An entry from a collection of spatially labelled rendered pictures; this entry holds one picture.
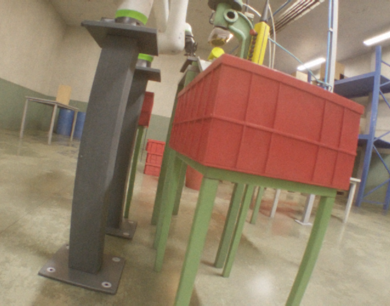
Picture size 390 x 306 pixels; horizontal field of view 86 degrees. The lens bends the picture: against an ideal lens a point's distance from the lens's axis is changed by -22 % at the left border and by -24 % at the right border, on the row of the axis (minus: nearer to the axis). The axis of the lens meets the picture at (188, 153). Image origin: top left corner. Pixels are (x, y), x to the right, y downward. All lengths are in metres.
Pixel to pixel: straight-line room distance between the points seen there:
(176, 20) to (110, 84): 0.71
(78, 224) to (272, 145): 0.72
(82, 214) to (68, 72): 9.55
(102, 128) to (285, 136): 0.59
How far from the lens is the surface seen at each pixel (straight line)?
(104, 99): 0.91
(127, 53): 0.93
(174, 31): 1.49
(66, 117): 9.10
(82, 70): 10.23
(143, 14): 1.01
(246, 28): 1.65
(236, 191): 1.22
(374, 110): 5.89
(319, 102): 0.62
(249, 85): 0.53
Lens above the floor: 0.58
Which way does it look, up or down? 2 degrees down
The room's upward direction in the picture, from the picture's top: 11 degrees clockwise
